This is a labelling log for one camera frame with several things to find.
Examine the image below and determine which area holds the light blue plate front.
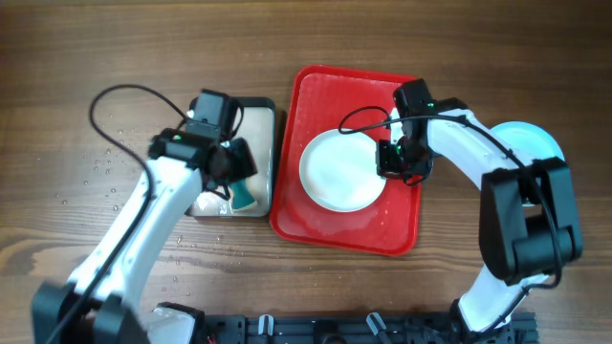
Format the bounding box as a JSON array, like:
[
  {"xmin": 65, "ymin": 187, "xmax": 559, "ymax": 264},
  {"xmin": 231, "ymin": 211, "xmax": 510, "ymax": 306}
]
[{"xmin": 490, "ymin": 120, "xmax": 566, "ymax": 208}]

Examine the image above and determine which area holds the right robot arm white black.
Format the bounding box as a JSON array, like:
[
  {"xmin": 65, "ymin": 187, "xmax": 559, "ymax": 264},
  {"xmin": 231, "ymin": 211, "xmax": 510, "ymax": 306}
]
[{"xmin": 381, "ymin": 98, "xmax": 582, "ymax": 343}]

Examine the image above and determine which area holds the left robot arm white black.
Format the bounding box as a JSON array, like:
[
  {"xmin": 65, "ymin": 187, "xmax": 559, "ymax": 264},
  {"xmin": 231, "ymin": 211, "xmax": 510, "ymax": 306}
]
[{"xmin": 32, "ymin": 128, "xmax": 256, "ymax": 343}]

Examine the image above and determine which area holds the white plate with red stain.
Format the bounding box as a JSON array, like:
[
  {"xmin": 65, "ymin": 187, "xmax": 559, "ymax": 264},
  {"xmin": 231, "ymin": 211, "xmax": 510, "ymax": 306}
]
[{"xmin": 299, "ymin": 130, "xmax": 386, "ymax": 213}]

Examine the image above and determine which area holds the black tray with soapy water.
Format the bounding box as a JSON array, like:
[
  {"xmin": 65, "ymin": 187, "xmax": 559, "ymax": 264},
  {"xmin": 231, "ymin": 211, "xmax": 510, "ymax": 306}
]
[{"xmin": 186, "ymin": 97, "xmax": 275, "ymax": 217}]

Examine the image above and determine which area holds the red plastic tray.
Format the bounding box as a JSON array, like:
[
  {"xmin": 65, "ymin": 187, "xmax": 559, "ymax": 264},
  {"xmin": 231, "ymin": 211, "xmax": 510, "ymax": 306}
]
[{"xmin": 270, "ymin": 65, "xmax": 421, "ymax": 256}]

